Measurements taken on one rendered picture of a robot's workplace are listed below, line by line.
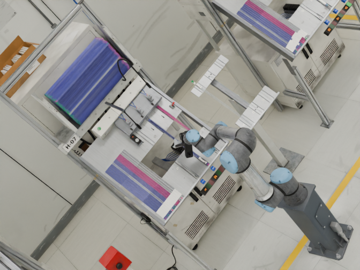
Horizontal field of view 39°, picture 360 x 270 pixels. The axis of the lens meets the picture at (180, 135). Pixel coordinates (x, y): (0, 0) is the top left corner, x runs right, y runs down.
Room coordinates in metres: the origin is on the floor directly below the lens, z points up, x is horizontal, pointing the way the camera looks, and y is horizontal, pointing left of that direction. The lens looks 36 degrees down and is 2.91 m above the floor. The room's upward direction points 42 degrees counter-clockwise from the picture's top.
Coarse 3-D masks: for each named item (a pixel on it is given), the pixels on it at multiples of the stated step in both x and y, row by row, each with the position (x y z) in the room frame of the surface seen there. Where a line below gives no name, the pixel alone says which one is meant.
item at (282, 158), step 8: (232, 104) 2.82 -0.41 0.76; (240, 112) 2.80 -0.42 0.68; (256, 128) 2.78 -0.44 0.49; (256, 136) 2.83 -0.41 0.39; (264, 136) 2.78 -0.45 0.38; (264, 144) 2.80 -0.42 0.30; (272, 144) 2.79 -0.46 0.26; (272, 152) 2.78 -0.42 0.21; (280, 152) 2.79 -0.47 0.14; (288, 152) 2.86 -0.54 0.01; (272, 160) 2.92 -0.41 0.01; (280, 160) 2.78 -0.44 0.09; (288, 160) 2.80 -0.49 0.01; (296, 160) 2.74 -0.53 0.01; (272, 168) 2.85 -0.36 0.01; (288, 168) 2.74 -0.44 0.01
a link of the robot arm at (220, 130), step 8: (216, 128) 2.35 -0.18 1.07; (224, 128) 2.27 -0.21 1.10; (232, 128) 2.19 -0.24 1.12; (240, 128) 2.10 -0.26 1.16; (248, 128) 2.07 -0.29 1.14; (216, 136) 2.34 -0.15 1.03; (224, 136) 2.23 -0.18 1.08; (232, 136) 2.14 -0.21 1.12; (240, 136) 2.01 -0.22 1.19; (248, 136) 1.99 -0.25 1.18; (248, 144) 1.96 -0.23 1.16
